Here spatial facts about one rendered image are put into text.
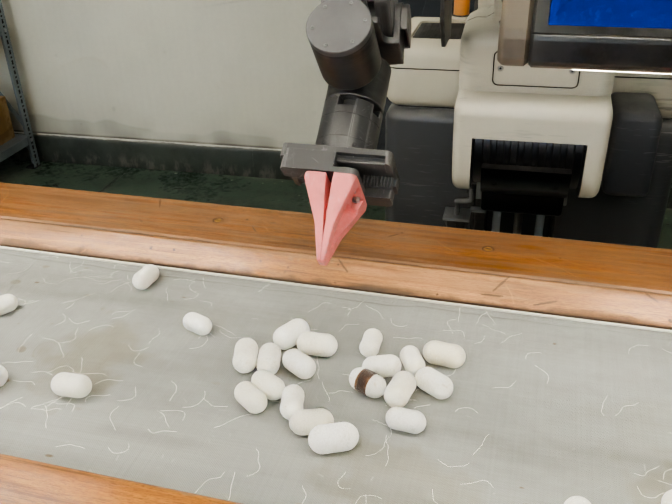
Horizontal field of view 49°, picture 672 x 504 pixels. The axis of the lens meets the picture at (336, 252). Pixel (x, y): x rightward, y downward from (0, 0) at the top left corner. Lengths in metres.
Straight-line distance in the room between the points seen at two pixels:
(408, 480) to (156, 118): 2.54
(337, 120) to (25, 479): 0.38
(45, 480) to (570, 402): 0.40
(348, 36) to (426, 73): 0.77
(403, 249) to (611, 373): 0.24
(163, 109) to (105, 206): 2.05
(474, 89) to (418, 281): 0.47
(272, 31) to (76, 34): 0.77
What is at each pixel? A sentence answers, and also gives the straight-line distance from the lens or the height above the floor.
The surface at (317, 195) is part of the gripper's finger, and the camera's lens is 0.65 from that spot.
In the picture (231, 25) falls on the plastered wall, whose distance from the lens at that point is 2.75.
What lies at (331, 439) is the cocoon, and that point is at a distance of 0.55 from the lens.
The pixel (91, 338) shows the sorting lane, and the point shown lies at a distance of 0.73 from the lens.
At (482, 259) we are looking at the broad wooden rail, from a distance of 0.76.
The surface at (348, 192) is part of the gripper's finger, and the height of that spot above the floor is 0.87.
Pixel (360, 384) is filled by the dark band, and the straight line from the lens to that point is 0.61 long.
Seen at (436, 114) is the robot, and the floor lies 0.68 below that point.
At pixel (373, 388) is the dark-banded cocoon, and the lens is 0.60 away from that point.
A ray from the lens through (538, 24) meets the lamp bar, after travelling 0.37.
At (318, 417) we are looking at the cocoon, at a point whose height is 0.76.
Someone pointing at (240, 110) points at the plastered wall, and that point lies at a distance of 2.83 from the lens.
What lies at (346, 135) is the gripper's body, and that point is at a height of 0.91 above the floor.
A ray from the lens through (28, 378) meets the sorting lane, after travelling 0.70.
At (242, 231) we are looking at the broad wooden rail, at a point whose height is 0.76.
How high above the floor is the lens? 1.14
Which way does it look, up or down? 29 degrees down
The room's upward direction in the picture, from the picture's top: 2 degrees counter-clockwise
